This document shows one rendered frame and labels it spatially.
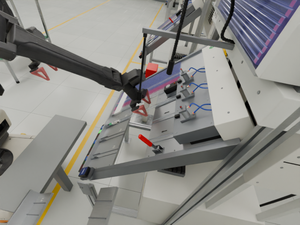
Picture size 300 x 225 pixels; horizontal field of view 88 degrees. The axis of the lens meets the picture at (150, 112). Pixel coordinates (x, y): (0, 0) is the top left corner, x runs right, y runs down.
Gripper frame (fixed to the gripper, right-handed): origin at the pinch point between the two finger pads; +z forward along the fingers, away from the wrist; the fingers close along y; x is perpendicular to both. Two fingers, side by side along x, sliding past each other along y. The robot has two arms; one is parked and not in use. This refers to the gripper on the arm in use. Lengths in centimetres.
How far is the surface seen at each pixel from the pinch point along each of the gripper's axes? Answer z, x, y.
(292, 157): 11, -47, -32
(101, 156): 0.2, 24.8, -22.8
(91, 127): 23, 114, 46
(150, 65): 6, 19, 75
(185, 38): -22.5, -33.9, -6.8
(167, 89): -3.4, -13.8, 3.7
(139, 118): 58, 75, 75
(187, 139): -1.7, -23.8, -28.1
